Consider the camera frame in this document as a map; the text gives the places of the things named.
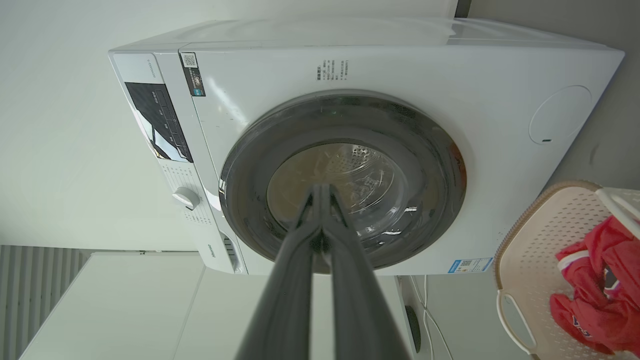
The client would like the white front-load washing machine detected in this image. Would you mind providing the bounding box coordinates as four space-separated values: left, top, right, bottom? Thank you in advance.
108 18 626 277

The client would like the grey ribbed radiator panel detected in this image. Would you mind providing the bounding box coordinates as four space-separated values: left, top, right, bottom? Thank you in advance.
0 245 92 360

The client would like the beige perforated laundry basket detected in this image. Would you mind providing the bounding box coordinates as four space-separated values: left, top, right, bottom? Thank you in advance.
494 180 640 360

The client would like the white cabinet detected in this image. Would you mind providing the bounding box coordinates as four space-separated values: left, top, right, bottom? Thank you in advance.
18 251 421 360

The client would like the red garment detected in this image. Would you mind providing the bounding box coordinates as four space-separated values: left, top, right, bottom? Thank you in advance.
549 215 640 357

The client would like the white control knob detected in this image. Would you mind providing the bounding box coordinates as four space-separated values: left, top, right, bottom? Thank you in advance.
172 187 201 211

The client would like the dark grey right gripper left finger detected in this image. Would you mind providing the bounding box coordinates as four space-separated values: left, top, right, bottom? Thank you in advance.
235 183 322 360

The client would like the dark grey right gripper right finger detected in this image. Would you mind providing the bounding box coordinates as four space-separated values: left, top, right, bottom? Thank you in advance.
318 183 412 360

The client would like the white power cable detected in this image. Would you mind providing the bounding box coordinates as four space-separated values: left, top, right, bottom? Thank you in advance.
410 275 455 360

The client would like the round dark washing machine door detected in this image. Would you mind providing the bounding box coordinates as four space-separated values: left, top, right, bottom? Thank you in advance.
219 90 468 271

